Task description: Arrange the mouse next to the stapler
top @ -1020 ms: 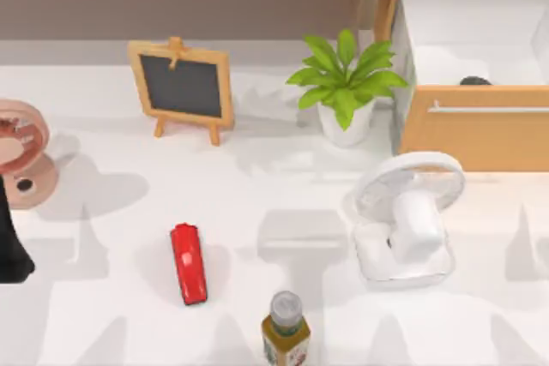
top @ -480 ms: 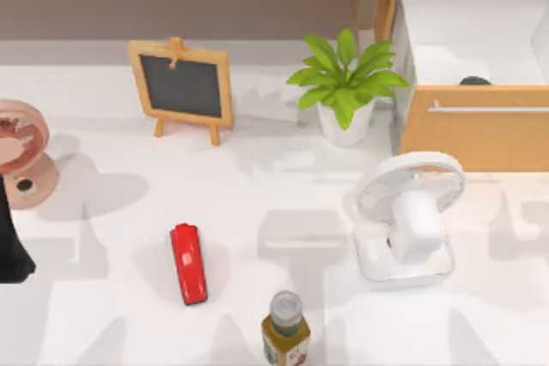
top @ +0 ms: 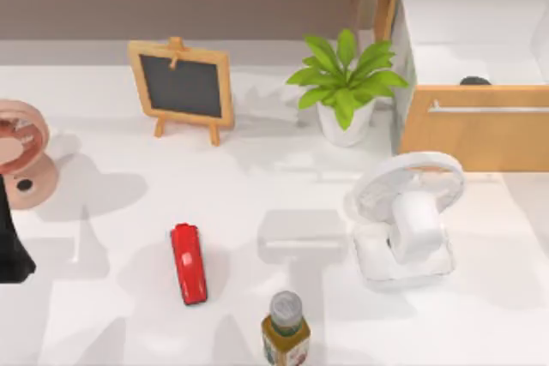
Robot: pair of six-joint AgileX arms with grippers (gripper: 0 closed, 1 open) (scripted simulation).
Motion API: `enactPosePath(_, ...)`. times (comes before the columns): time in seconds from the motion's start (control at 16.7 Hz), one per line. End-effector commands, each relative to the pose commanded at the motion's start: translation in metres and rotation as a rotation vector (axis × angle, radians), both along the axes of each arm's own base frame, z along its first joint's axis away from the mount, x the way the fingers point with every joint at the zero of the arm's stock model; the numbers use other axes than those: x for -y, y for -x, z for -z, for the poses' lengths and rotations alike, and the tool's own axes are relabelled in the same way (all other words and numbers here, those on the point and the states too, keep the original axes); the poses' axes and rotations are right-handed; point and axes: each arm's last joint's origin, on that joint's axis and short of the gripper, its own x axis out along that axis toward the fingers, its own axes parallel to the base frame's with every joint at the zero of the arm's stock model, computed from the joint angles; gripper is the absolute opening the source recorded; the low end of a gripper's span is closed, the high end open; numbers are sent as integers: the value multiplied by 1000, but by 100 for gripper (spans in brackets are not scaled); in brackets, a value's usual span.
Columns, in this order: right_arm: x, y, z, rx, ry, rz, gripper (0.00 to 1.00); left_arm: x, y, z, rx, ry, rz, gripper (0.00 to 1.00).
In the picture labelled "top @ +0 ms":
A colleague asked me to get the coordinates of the green plant in white pot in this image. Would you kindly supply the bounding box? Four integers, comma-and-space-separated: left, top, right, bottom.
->
285, 28, 411, 147

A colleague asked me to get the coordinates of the wooden framed blackboard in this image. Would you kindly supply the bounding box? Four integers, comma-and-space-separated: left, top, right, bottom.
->
127, 36, 236, 147

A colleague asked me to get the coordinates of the red stapler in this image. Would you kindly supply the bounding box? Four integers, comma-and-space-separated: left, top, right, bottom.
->
170, 223, 208, 306

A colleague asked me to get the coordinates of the white desk fan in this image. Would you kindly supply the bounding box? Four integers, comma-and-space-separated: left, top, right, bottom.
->
344, 151, 467, 286

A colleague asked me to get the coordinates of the yellow bottle with grey cap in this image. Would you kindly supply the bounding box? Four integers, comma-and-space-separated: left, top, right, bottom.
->
261, 291, 311, 366

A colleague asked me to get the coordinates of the pale wooden drawer front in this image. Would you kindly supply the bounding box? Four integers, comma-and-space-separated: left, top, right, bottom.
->
399, 85, 549, 174

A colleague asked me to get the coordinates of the small black object in drawer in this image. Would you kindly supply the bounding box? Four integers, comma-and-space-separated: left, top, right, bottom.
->
459, 75, 493, 87

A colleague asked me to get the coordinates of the open drawer with grey inside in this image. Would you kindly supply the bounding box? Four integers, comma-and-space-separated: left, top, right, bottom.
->
390, 0, 549, 87

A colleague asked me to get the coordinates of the pink desk fan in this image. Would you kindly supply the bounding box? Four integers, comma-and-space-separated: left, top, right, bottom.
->
0, 99, 60, 211

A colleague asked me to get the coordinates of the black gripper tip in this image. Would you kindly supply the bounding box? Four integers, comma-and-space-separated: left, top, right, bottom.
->
0, 173, 37, 285

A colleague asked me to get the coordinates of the long metal drawer handle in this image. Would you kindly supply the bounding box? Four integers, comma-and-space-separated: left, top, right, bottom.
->
427, 100, 549, 115

